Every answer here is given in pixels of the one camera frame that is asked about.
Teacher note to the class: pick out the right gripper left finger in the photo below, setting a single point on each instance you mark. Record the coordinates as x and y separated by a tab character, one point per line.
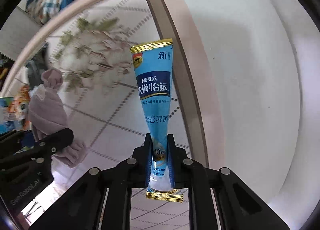
131	173

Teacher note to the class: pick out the orange snack packet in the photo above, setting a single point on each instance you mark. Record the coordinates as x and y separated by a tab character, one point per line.
20	107

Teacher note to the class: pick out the blue Nestle milk powder sachet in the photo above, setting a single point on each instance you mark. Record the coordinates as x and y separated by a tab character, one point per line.
153	63

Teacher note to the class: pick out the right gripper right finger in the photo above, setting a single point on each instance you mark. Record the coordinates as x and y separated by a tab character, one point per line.
187	173

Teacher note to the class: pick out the blue bear tissue pack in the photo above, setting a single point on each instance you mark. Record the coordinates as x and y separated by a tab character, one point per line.
8	120

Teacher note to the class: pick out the black packet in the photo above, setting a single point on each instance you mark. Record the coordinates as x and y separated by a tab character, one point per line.
36	66

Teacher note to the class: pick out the mauve cloth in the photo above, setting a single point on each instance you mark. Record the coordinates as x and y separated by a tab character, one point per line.
47	116

